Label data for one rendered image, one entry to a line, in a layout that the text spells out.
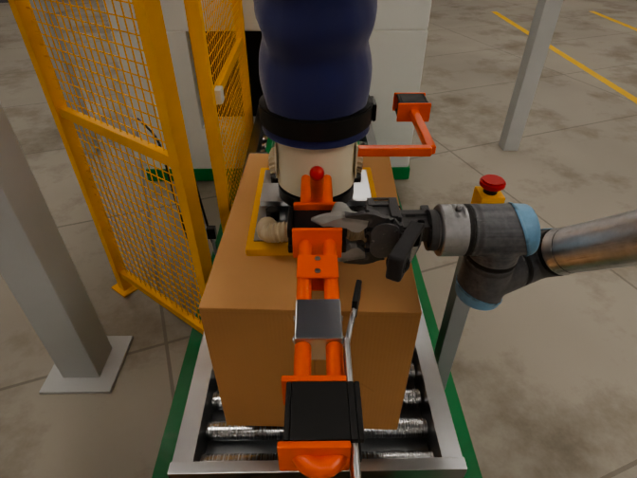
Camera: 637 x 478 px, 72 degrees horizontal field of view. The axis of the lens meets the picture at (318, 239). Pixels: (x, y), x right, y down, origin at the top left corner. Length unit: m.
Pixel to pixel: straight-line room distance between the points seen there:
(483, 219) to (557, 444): 1.43
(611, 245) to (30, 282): 1.72
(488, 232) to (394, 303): 0.20
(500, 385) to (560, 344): 0.41
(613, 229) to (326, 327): 0.47
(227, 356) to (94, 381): 1.35
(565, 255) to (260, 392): 0.65
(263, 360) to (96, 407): 1.32
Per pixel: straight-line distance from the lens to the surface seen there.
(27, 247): 1.75
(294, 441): 0.48
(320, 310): 0.59
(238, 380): 0.98
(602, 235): 0.82
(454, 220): 0.75
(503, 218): 0.78
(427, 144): 1.04
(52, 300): 1.90
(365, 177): 1.12
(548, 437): 2.08
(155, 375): 2.15
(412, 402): 1.35
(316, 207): 0.77
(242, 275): 0.87
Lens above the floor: 1.66
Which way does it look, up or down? 38 degrees down
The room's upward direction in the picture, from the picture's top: straight up
